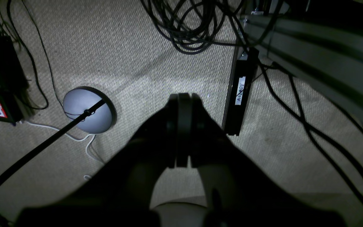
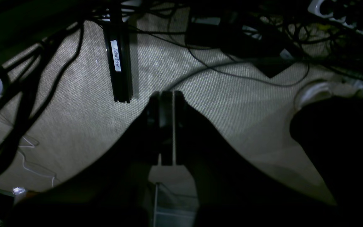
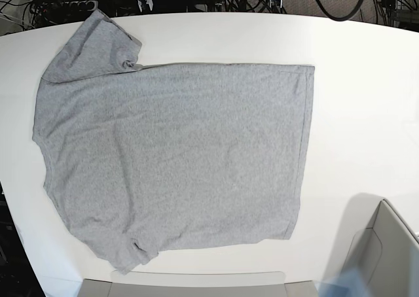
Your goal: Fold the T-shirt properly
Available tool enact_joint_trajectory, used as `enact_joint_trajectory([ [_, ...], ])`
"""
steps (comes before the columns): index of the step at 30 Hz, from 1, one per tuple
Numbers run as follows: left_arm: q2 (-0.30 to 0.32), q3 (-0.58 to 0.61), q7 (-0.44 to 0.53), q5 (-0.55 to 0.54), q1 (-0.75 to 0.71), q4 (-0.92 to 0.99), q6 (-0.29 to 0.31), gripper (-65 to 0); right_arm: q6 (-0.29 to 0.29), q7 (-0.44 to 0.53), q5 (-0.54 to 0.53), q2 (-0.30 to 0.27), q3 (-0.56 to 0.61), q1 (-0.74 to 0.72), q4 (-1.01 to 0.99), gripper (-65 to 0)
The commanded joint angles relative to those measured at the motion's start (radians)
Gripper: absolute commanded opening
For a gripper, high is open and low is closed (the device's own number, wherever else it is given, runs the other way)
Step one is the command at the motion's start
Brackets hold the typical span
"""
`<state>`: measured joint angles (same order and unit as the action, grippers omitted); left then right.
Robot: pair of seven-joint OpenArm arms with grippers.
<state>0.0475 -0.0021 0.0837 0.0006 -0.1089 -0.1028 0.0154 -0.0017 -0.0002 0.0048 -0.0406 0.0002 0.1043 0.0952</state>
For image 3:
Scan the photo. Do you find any grey plastic bin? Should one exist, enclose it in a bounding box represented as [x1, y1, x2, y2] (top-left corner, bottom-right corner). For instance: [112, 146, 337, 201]
[318, 199, 418, 296]
[78, 271, 318, 296]

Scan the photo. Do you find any thick black hose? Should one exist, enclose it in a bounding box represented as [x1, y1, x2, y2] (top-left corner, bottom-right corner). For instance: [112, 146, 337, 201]
[306, 0, 367, 21]

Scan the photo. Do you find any grey plastic bin bottom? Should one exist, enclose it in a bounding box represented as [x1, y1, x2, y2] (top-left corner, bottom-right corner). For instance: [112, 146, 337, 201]
[78, 271, 318, 296]

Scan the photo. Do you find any grey plastic bin right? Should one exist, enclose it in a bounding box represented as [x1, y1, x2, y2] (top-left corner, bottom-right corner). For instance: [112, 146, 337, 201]
[318, 199, 418, 296]

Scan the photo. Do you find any black power strip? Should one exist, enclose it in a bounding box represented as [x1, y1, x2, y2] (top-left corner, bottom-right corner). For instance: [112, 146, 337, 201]
[42, 0, 99, 12]

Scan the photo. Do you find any grey T-shirt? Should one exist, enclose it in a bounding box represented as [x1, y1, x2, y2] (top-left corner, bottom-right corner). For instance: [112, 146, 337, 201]
[33, 10, 315, 274]

